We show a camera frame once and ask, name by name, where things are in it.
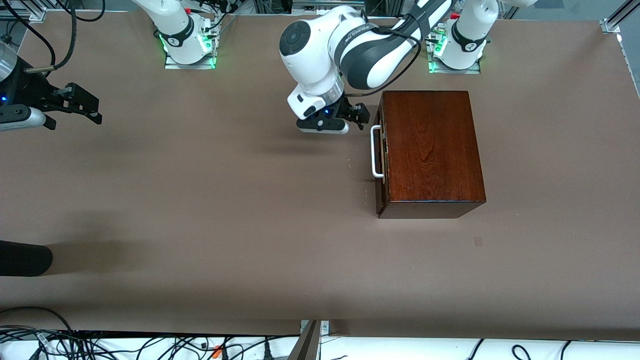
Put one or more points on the dark brown wooden cabinet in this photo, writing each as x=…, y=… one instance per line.
x=430, y=150

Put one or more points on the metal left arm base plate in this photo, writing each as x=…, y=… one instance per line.
x=452, y=71

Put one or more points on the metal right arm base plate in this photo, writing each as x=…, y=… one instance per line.
x=190, y=66

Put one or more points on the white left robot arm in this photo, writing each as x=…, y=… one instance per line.
x=320, y=50

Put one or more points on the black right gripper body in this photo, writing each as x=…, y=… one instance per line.
x=31, y=86

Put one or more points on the aluminium frame bracket with bar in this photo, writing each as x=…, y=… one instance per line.
x=307, y=345

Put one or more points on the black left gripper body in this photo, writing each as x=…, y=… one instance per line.
x=346, y=108

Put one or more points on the black cylindrical object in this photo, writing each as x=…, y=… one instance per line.
x=25, y=258

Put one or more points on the aluminium frame profile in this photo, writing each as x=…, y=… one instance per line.
x=20, y=15

